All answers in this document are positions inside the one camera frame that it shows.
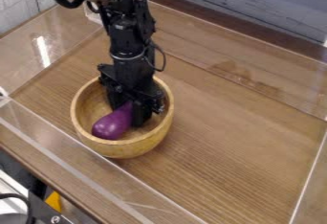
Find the clear acrylic corner bracket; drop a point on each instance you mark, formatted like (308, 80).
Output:
(92, 16)

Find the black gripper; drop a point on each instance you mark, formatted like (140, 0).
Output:
(128, 82)

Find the brown wooden bowl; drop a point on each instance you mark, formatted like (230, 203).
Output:
(90, 107)

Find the clear acrylic tray wall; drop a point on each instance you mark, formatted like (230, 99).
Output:
(250, 121)

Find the yellow black device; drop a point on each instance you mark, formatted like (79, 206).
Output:
(43, 213)

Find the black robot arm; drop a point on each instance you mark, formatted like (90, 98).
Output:
(128, 24)

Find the purple toy eggplant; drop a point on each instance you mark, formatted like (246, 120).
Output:
(111, 126)

